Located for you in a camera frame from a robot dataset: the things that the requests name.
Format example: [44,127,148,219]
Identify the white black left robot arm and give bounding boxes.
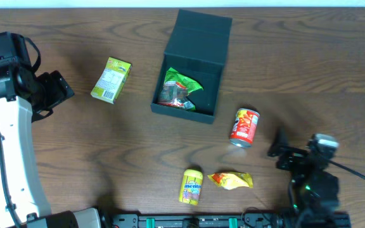
[0,58,102,227]

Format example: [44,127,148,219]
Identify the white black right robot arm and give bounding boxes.
[267,128,340,227]

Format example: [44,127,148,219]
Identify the red chips can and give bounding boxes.
[229,108,260,148]

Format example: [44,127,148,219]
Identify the yellow snack packet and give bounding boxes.
[208,172,253,190]

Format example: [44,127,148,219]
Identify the dark green box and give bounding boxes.
[150,9,233,124]

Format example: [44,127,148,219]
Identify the yellow mentos bottle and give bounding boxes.
[179,169,203,205]

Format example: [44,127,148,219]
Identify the green candy bag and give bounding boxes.
[157,68,203,111]

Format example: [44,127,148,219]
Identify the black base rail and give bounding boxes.
[105,212,351,228]

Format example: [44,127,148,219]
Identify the green yellow juice carton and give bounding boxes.
[91,57,132,104]

